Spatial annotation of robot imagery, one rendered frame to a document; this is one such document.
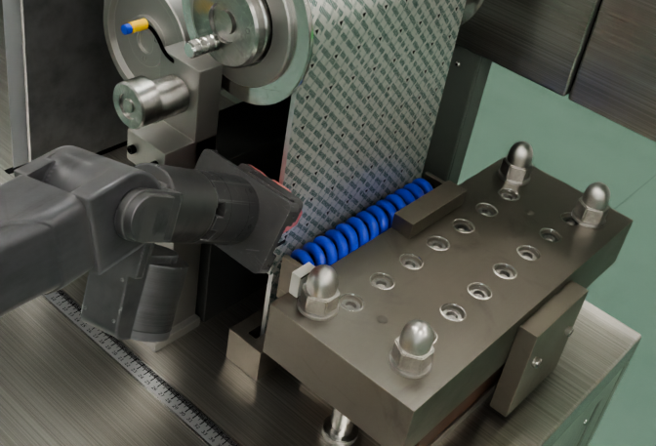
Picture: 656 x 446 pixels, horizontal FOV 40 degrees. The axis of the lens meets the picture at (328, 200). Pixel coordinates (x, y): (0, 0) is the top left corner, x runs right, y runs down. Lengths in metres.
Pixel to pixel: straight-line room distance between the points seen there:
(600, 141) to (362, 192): 2.52
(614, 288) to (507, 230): 1.76
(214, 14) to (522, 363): 0.42
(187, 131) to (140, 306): 0.19
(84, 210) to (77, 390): 0.34
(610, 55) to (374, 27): 0.27
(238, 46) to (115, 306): 0.22
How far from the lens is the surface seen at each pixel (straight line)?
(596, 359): 1.04
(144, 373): 0.90
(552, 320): 0.87
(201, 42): 0.73
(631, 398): 2.38
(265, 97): 0.75
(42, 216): 0.56
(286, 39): 0.71
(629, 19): 0.92
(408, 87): 0.87
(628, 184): 3.17
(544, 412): 0.95
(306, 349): 0.78
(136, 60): 0.88
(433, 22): 0.86
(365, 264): 0.85
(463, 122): 1.06
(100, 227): 0.58
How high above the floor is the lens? 1.57
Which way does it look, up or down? 36 degrees down
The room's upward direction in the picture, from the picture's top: 10 degrees clockwise
